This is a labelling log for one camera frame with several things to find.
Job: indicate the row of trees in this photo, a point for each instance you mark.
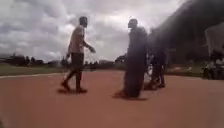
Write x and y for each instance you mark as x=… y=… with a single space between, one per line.
x=20 y=60

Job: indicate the group of people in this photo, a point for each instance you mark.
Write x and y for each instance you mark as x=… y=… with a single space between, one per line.
x=214 y=66

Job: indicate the red running track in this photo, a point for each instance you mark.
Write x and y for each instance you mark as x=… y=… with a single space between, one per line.
x=100 y=110

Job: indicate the large dark building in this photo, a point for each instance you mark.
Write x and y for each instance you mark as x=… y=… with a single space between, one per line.
x=190 y=30

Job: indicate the green grass field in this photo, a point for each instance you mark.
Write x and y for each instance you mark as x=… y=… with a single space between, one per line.
x=20 y=69

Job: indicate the person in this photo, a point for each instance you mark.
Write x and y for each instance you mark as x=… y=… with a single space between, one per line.
x=158 y=60
x=77 y=50
x=136 y=60

